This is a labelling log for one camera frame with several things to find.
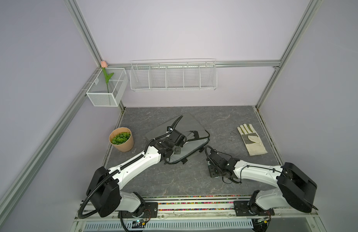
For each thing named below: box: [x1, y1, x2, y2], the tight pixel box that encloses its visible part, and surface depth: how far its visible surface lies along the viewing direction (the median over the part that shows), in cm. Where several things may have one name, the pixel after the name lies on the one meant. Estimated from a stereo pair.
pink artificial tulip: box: [100, 60, 115, 94], surface depth 92 cm
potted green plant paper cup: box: [108, 127, 135, 153], surface depth 91 cm
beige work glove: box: [237, 123, 269, 157], surface depth 101 cm
